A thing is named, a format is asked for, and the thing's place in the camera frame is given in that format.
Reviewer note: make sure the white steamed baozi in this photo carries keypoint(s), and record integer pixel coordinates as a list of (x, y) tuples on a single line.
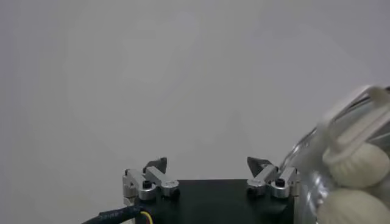
[(356, 165), (350, 208)]

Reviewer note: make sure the perforated stainless steel steamer basket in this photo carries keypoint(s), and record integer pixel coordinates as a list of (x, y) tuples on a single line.
[(307, 188)]

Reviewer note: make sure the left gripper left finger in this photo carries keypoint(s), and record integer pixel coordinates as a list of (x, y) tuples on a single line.
[(152, 178)]

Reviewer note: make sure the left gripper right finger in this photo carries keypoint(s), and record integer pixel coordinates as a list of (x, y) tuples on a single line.
[(268, 176)]

